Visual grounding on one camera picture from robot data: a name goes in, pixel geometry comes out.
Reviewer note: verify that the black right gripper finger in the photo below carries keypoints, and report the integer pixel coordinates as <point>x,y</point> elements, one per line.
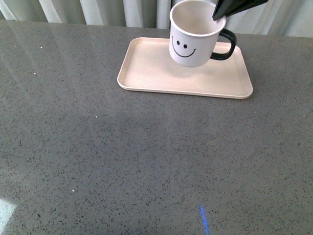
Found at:
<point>223,8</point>
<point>248,4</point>

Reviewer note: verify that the white pleated curtain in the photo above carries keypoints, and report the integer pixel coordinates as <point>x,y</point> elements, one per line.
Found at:
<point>275,18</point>

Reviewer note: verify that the beige rectangular plastic tray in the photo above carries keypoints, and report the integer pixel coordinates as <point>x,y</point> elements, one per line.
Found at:
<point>148,67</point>

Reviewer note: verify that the white smiley mug black handle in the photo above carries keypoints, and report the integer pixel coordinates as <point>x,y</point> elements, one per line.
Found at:
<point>194,33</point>

